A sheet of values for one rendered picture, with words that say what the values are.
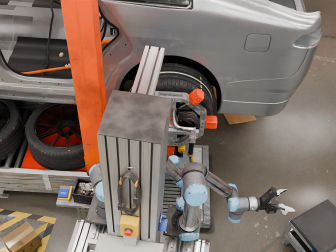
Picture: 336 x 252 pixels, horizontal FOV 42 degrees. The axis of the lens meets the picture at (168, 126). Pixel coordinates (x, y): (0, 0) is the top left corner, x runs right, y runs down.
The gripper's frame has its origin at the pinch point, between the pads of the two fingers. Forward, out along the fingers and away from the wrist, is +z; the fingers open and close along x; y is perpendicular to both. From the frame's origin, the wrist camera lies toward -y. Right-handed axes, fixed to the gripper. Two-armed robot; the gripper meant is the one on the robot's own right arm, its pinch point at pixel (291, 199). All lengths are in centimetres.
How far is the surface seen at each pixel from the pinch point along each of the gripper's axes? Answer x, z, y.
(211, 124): -94, -27, 25
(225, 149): -148, 5, 104
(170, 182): -108, -52, 104
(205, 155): -134, -17, 98
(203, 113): -93, -34, 13
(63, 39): -205, -143, 14
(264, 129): -171, 50, 101
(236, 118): -186, 24, 98
